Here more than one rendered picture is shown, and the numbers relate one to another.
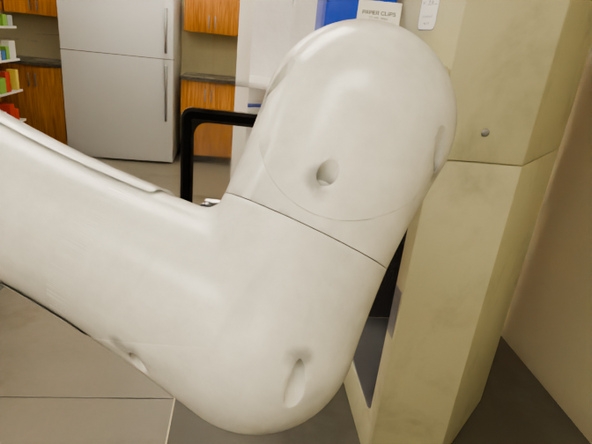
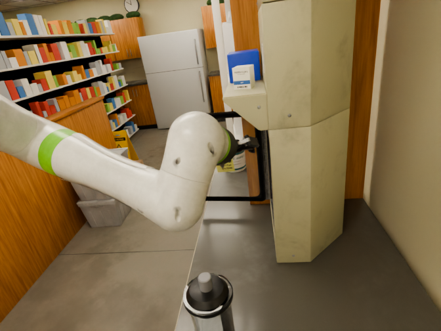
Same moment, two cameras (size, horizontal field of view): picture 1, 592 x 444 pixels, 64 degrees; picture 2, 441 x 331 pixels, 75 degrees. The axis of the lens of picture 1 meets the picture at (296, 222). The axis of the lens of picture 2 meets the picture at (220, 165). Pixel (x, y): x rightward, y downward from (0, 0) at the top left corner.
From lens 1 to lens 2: 0.34 m
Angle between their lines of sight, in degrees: 16
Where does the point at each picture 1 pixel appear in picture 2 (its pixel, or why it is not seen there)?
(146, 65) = (189, 73)
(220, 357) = (158, 210)
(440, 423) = (306, 242)
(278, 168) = (167, 161)
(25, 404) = (151, 255)
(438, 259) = (283, 170)
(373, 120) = (186, 145)
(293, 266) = (172, 186)
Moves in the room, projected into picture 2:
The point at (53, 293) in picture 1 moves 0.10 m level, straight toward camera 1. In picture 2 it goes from (123, 199) to (122, 226)
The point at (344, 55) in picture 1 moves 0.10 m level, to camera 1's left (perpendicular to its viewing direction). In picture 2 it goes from (178, 129) to (128, 131)
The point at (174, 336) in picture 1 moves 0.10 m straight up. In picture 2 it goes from (148, 206) to (135, 157)
